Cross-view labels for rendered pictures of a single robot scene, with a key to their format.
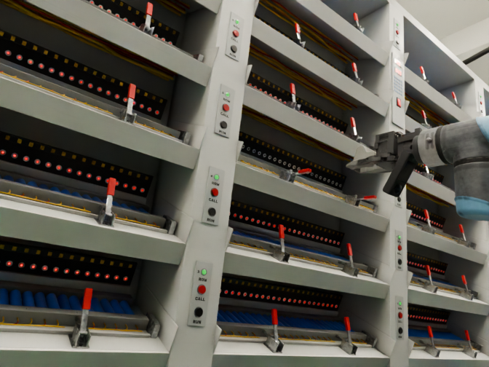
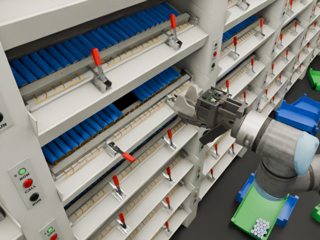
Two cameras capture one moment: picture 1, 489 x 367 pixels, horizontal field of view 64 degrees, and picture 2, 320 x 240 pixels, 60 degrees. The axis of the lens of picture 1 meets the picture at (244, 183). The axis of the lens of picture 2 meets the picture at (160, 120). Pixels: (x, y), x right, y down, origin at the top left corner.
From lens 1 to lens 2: 0.95 m
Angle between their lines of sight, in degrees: 58
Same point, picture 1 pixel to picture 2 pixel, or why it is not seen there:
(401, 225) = (212, 83)
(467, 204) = (262, 194)
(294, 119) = (107, 100)
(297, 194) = not seen: hidden behind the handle
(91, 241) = not seen: outside the picture
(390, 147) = (210, 119)
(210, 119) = (17, 207)
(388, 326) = (195, 150)
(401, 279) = not seen: hidden behind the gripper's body
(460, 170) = (265, 174)
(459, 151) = (270, 164)
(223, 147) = (44, 208)
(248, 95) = (46, 137)
